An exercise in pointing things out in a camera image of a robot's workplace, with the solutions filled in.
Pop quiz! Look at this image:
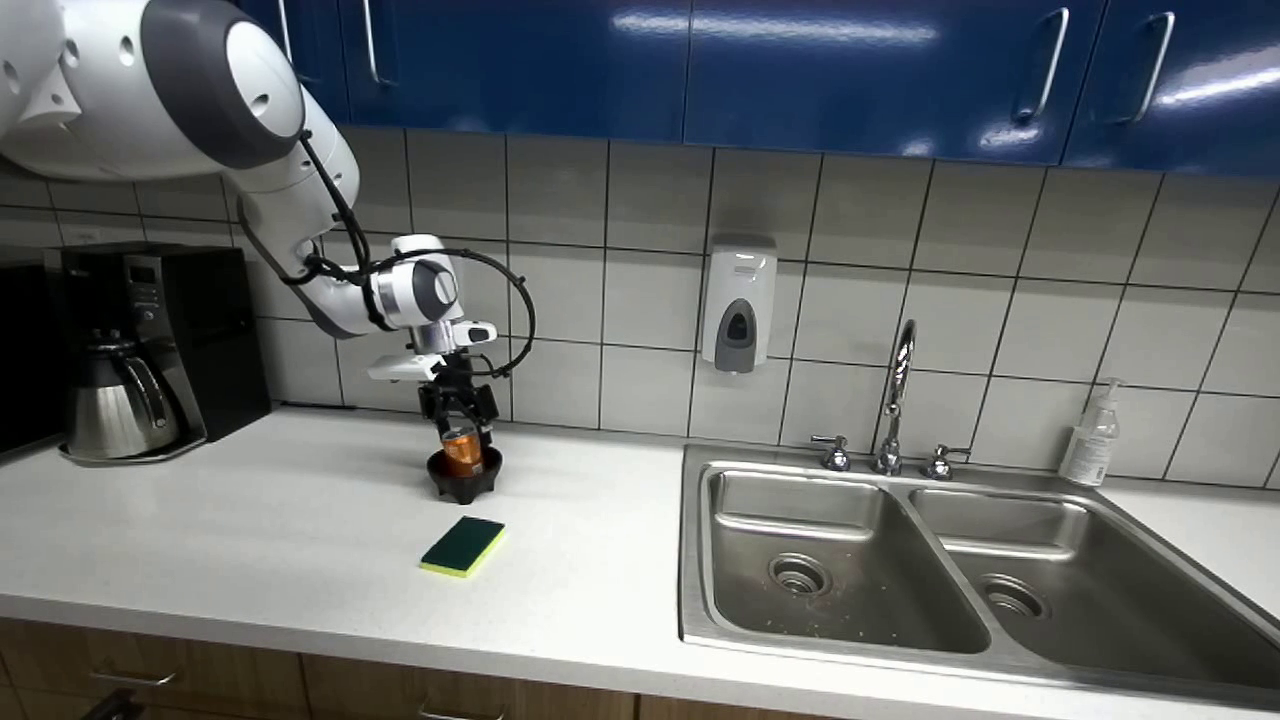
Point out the stainless steel double sink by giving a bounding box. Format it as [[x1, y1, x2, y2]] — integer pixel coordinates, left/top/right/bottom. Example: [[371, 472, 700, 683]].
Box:
[[672, 445, 1280, 712]]

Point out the chrome faucet handle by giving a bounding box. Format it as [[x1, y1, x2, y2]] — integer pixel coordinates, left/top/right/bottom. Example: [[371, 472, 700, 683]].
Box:
[[919, 438, 976, 485], [807, 431, 856, 474]]

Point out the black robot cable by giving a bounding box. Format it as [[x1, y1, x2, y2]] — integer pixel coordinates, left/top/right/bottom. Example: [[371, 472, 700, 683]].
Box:
[[234, 124, 540, 382]]

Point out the silver drawer handle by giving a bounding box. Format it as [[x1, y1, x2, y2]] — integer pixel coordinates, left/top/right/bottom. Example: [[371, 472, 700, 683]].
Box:
[[84, 666, 180, 694]]

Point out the stainless steel carafe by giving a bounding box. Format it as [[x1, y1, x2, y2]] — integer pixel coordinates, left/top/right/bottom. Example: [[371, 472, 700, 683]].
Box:
[[60, 328, 184, 467]]

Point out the black coffee maker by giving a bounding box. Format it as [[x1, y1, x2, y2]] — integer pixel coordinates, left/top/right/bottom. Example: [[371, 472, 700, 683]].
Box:
[[43, 241, 275, 472]]

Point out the wooden drawer front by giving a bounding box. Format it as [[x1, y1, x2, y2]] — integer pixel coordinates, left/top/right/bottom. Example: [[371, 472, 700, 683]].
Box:
[[299, 651, 639, 720], [0, 615, 313, 720]]

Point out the green and yellow sponge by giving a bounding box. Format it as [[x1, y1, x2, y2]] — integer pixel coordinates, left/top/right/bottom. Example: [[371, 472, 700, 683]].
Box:
[[416, 510, 514, 579]]

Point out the silver cabinet door handle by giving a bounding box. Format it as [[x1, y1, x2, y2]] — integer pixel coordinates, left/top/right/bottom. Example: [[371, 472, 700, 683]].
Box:
[[1018, 4, 1078, 130], [356, 0, 393, 90], [1121, 7, 1179, 130], [272, 0, 303, 72]]

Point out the orange can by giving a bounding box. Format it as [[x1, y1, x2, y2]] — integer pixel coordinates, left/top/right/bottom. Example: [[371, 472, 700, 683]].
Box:
[[442, 414, 486, 481]]

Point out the chrome faucet spout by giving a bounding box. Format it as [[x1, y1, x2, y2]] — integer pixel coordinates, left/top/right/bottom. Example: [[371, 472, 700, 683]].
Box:
[[870, 317, 923, 481]]

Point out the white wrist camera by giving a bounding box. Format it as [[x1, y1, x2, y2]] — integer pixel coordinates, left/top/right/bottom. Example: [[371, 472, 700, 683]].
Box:
[[365, 349, 452, 392]]

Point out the black box appliance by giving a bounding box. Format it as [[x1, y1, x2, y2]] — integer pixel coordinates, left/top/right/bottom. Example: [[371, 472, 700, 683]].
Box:
[[0, 255, 74, 463]]

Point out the clear soap bottle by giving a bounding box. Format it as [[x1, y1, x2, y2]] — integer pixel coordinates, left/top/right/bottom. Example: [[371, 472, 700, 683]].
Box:
[[1055, 374, 1126, 490]]

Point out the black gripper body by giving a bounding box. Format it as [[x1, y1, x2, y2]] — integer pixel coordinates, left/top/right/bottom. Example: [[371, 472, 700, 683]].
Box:
[[416, 354, 503, 423]]

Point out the black bowl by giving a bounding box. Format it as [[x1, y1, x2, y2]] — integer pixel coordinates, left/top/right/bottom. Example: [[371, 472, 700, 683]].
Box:
[[426, 438, 510, 508]]

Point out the white wall soap dispenser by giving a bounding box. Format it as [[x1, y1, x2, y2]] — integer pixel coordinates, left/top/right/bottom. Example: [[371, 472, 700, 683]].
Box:
[[695, 236, 780, 374]]

